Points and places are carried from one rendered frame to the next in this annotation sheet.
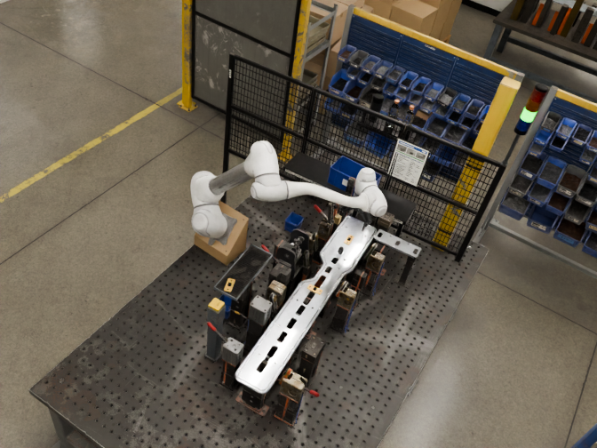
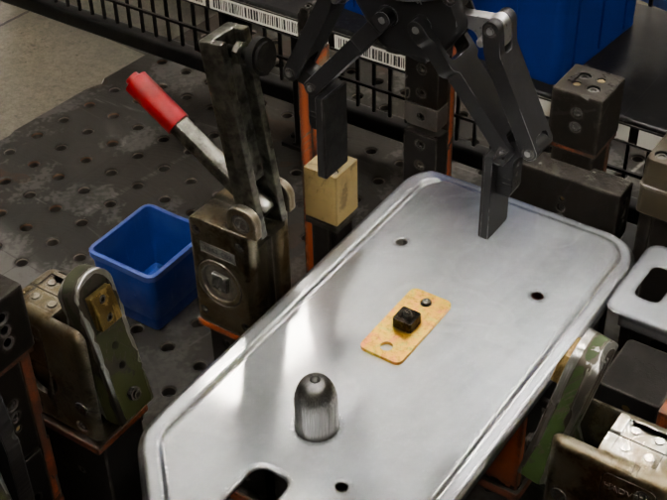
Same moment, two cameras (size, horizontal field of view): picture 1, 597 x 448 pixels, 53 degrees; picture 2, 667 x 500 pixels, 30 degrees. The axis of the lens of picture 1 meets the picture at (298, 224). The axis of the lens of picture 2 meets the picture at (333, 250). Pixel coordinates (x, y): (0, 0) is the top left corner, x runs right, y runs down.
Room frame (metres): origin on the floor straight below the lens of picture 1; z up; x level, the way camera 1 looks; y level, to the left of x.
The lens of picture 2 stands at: (1.84, -0.45, 1.67)
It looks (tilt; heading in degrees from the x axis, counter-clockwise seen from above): 39 degrees down; 14
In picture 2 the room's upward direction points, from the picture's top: 1 degrees counter-clockwise
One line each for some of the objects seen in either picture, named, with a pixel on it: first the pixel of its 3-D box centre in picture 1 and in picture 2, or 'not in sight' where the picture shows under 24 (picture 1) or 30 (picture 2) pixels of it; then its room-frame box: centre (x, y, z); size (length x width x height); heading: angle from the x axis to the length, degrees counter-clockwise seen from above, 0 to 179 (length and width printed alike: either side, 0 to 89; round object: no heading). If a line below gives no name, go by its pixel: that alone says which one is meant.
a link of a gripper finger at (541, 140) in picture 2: not in sight; (522, 164); (2.54, -0.40, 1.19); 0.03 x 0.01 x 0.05; 70
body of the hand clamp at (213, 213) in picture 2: (322, 242); (250, 360); (2.62, -0.17, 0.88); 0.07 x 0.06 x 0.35; 69
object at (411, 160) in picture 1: (408, 162); not in sight; (3.05, -0.61, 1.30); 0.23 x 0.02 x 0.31; 69
